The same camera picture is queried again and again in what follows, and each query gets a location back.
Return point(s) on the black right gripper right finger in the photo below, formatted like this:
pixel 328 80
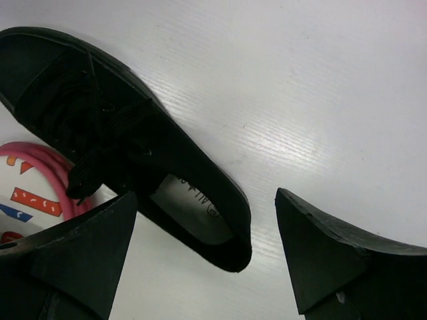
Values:
pixel 340 271

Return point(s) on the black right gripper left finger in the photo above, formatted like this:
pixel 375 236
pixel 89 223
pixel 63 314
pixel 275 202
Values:
pixel 70 270

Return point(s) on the pink sandal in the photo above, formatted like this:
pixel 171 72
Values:
pixel 34 181

